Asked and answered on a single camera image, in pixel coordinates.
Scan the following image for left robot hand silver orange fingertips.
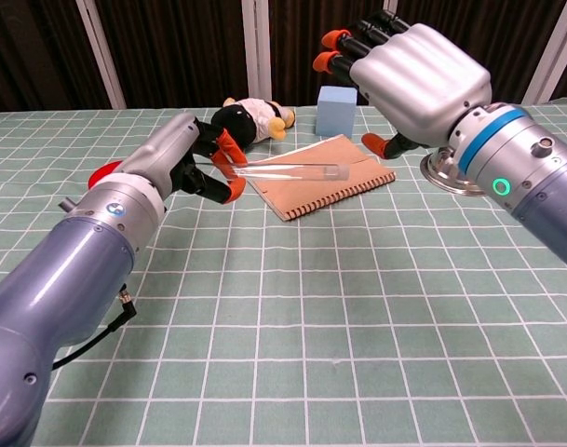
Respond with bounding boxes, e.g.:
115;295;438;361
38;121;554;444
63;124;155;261
117;111;248;206

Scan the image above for right robot hand silver orange fingertips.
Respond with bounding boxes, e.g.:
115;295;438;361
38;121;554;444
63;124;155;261
312;11;493;160

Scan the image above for clear glass test tube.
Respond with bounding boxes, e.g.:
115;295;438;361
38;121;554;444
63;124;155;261
208;157;350;183

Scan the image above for red round plastic disc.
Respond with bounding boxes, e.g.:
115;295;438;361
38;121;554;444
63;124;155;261
88;161;124;190

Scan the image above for black white plush penguin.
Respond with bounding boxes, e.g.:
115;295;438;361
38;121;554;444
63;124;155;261
209;96;297;153

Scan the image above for upturned stainless steel bowl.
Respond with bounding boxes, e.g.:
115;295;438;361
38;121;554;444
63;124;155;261
419;147;493;198

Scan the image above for light blue foam cube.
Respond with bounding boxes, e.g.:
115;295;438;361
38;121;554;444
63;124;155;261
315;85;358;140

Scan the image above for dark brown pleated curtain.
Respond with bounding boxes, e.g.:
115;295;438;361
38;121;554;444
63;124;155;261
0;0;567;113

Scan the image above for brown spiral notebook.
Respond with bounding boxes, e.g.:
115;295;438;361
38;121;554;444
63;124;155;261
239;133;397;224

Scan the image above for green checked tablecloth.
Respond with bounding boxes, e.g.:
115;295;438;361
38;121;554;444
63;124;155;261
0;96;567;447

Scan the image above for black cable with angled plug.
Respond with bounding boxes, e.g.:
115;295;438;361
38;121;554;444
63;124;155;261
52;284;139;372

